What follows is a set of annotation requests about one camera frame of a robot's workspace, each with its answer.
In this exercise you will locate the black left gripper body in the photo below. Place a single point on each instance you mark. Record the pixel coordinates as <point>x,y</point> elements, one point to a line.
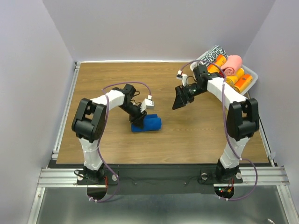
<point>134,112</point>

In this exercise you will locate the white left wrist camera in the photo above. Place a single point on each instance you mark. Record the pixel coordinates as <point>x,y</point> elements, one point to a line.
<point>146,104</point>

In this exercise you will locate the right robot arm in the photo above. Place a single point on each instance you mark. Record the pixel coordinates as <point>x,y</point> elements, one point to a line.
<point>241,118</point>

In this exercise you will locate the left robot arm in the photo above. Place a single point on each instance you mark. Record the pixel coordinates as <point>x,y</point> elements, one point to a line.
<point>91,118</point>

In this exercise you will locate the blue towel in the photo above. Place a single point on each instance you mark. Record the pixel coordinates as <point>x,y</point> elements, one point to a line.
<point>151,122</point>

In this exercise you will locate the pink towel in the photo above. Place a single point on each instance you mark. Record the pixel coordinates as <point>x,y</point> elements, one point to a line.
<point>232,65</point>

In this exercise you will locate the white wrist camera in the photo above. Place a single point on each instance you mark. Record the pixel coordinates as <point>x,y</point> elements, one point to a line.
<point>146,104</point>
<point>183,78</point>

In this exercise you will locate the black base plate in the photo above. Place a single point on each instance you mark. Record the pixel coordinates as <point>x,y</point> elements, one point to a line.
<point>126,188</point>

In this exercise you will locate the black white striped towel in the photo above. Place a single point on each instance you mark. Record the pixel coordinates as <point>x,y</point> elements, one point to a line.
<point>212,54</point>

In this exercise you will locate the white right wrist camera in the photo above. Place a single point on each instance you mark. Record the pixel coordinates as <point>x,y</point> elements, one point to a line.
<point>183,78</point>

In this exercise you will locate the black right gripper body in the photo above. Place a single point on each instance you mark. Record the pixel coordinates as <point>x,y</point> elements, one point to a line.
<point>191,91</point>

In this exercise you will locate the orange rolled towel purple spot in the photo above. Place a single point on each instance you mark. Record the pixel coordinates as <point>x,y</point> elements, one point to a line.
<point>242,83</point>

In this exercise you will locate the aluminium frame rail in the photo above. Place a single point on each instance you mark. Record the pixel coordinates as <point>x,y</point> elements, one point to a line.
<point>67,177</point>

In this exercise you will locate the white plastic basket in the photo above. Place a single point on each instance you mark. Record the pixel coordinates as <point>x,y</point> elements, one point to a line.
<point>249,71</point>

